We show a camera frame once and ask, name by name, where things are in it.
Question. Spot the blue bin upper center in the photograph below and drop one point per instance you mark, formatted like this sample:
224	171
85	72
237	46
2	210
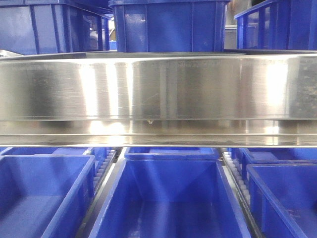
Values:
169	25

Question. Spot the blue bin lower right front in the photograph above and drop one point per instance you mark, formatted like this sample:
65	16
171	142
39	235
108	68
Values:
284	199

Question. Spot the blue bin upper right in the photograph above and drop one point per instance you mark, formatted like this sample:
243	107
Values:
278	25

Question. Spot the left roller track rail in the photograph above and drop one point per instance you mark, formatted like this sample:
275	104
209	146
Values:
103	190

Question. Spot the roller track rail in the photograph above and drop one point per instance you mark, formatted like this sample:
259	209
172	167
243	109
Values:
103	190
241	192

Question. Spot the blue bin lower center rear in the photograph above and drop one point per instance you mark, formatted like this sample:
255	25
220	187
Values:
183	153

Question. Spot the dark blue bin upper left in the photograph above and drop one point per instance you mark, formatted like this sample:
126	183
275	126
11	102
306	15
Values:
30	27

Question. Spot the blue bin lower left front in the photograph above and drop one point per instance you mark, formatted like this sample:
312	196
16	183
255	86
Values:
44	196

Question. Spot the blue bin lower center front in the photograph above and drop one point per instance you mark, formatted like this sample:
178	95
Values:
170	199

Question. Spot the right roller track rail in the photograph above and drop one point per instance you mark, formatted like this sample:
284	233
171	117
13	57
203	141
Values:
241	192

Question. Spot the blue bin lower left rear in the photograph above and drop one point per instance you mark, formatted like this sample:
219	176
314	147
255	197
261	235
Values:
100	153

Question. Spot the blue bin lower right rear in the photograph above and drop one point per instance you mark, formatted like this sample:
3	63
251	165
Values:
244	156

